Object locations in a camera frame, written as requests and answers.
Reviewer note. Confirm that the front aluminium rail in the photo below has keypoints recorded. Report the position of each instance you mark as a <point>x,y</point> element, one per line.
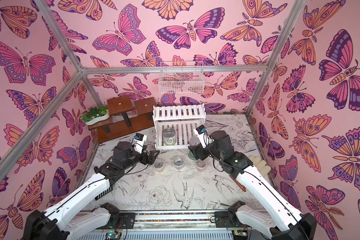
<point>180,219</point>

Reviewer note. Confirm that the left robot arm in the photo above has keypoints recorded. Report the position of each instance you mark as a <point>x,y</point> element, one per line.
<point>39,225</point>

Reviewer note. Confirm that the seed jar with red seeds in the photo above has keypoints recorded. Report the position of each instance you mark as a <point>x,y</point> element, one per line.
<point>201,165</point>

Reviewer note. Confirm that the silver tin can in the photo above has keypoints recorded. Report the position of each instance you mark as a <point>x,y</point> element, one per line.
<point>169,136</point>

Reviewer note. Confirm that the seed jar with yellow seeds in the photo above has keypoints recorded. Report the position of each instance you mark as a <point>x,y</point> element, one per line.
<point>159,165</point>

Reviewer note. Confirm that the white slatted two-tier shelf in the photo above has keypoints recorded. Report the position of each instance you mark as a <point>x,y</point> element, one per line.
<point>184,119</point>

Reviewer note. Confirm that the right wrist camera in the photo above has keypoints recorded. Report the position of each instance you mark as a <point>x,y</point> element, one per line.
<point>202,135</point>

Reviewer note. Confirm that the seed jar with dark seeds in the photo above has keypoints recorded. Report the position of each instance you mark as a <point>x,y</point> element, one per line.
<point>178,162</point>

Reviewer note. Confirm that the brown wooden stepped stand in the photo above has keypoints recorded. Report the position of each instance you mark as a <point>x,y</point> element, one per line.
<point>125,117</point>

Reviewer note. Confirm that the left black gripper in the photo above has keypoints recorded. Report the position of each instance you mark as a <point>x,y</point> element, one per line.
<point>151,159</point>

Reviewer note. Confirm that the beige work glove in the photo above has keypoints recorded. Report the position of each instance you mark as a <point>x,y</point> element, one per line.
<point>261,165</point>

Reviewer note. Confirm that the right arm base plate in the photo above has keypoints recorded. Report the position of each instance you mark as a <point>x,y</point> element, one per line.
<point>227,219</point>

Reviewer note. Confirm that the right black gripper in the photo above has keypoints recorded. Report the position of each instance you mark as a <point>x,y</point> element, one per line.
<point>195,151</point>

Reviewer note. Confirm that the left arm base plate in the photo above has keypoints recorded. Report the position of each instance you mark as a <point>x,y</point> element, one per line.
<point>121,221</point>

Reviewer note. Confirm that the white wire basket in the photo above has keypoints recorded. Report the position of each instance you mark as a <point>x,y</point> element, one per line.
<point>180,77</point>

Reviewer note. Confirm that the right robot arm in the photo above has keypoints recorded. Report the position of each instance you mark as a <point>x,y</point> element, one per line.
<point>283,221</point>

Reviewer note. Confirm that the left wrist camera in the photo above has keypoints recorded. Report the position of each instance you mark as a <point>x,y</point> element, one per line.
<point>138,142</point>

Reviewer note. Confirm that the green plant in white pot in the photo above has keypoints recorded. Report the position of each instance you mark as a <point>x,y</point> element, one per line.
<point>95,115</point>

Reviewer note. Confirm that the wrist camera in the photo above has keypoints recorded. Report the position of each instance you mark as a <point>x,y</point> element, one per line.
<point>202,135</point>
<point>138,142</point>

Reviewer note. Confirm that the green watermelon can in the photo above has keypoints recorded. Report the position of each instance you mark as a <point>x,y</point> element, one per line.
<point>193,142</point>

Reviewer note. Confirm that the aluminium frame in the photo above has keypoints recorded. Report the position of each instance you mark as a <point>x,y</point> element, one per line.
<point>11,157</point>

